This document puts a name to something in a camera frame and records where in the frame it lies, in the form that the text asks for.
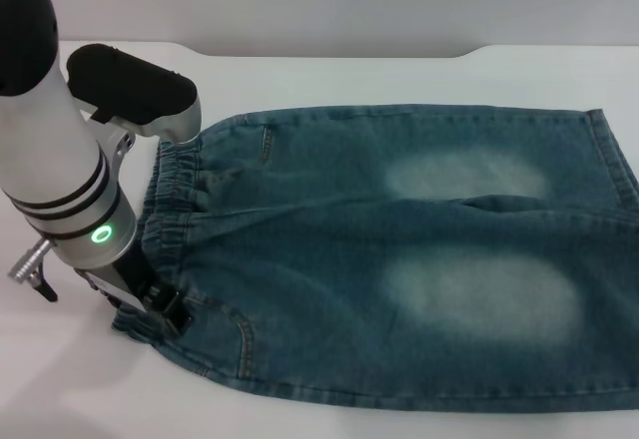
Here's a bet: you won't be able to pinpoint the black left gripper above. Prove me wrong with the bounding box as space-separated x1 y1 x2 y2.
74 237 196 336

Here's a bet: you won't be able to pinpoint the blue denim shorts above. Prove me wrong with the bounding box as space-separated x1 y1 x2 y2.
110 103 639 413

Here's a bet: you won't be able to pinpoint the left arm metal cable connector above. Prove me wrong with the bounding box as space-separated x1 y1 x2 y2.
6 237 60 304

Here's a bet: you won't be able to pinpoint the left wrist camera black silver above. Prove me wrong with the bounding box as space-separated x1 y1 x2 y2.
65 43 204 181

